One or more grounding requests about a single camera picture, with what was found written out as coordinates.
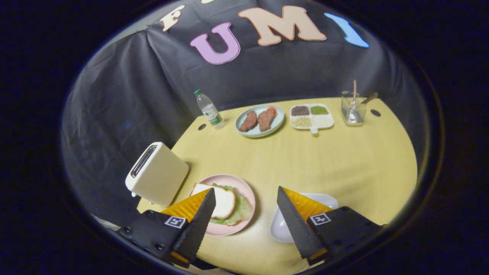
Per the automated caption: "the clear plastic water bottle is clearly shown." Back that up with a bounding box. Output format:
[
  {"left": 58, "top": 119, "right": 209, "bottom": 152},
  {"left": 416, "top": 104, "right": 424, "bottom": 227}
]
[{"left": 193, "top": 89, "right": 226, "bottom": 130}]

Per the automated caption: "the clear glass cup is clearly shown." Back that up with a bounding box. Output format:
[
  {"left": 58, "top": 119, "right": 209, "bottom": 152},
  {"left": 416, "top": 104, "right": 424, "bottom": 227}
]
[{"left": 341, "top": 91, "right": 367, "bottom": 127}]

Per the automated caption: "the toasted bread slice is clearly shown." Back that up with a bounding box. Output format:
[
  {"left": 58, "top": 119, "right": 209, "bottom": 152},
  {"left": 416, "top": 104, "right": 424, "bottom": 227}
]
[{"left": 190, "top": 183, "right": 237, "bottom": 220}]

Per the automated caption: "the black backdrop cloth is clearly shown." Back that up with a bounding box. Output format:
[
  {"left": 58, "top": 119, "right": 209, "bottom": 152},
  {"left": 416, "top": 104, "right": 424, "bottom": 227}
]
[{"left": 61, "top": 0, "right": 426, "bottom": 226}]

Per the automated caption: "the brown meat piece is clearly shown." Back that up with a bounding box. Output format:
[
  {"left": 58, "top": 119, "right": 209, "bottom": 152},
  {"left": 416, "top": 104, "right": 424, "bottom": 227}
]
[
  {"left": 257, "top": 108, "right": 276, "bottom": 132},
  {"left": 239, "top": 110, "right": 259, "bottom": 132}
]

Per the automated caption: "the cream white toaster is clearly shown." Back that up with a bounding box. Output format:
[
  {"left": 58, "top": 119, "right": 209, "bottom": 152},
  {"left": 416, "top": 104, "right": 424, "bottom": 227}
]
[{"left": 125, "top": 142, "right": 190, "bottom": 208}]

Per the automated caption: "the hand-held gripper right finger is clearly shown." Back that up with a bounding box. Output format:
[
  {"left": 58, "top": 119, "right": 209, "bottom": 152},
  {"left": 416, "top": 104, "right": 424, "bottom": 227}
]
[{"left": 277, "top": 186, "right": 382, "bottom": 266}]

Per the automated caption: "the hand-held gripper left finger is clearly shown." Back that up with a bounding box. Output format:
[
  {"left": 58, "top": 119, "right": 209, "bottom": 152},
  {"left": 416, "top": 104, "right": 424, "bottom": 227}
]
[{"left": 115, "top": 188, "right": 217, "bottom": 268}]

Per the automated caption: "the green lettuce leaf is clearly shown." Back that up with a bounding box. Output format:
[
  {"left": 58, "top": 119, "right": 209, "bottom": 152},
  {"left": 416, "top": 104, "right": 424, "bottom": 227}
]
[{"left": 208, "top": 183, "right": 253, "bottom": 226}]

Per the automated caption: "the white divided grain tray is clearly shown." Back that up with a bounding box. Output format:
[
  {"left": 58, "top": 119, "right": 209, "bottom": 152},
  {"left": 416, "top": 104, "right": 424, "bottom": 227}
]
[{"left": 290, "top": 104, "right": 335, "bottom": 134}]

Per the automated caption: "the light teal plate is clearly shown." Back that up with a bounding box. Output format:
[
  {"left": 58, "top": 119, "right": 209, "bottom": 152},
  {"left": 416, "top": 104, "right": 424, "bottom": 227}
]
[{"left": 235, "top": 104, "right": 285, "bottom": 138}]

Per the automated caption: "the pink plate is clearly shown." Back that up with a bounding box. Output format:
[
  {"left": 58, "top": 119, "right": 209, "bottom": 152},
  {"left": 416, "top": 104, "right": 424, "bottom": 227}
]
[{"left": 189, "top": 174, "right": 256, "bottom": 236}]

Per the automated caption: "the metal spoon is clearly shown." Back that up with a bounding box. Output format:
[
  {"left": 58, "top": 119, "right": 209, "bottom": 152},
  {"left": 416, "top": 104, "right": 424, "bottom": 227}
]
[{"left": 350, "top": 79, "right": 361, "bottom": 123}]

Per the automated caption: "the white plate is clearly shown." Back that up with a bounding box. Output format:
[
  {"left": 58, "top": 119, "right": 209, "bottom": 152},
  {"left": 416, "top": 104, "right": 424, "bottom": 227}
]
[{"left": 270, "top": 193, "right": 339, "bottom": 243}]

